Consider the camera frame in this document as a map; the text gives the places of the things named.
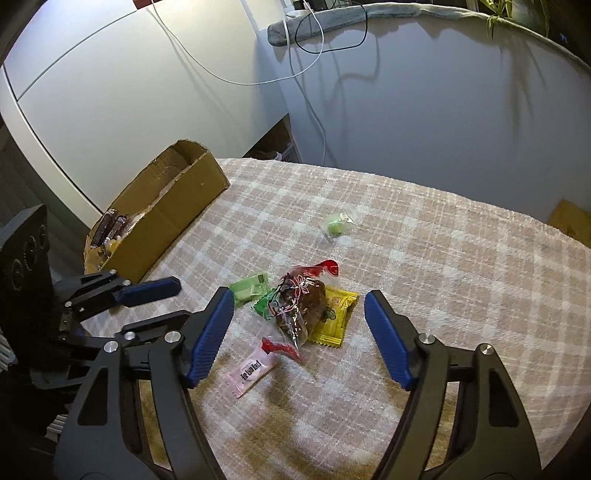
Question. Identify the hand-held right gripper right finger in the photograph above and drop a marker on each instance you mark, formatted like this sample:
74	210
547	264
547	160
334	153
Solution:
388	341

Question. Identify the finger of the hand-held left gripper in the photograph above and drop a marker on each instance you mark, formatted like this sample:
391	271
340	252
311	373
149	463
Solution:
147	289
152	325

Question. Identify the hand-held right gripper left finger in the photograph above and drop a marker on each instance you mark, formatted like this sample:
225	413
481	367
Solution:
210	341

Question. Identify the pink snack packet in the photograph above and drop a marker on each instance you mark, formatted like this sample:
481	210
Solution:
251	370

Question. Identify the yellow snack packet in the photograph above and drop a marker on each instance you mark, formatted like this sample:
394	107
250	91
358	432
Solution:
334	319

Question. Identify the small yellow candy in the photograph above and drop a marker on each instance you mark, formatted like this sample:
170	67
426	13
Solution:
111	243

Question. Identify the dark green snack packet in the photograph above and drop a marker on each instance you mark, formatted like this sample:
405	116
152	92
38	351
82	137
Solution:
263	308

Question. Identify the light green snack packet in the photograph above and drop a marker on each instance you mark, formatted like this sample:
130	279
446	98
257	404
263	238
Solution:
249	286

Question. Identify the black chocolate bar packet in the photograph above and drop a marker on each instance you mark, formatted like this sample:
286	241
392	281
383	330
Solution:
107	226

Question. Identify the brown cardboard box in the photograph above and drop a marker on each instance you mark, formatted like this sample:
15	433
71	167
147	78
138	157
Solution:
175	207

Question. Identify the clear snack bag red ends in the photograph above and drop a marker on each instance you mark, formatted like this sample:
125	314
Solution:
300	304

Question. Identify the round green wrapped candy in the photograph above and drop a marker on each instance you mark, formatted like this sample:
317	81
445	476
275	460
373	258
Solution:
339	225

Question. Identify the potted spider plant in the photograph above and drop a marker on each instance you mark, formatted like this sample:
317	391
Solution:
494	9

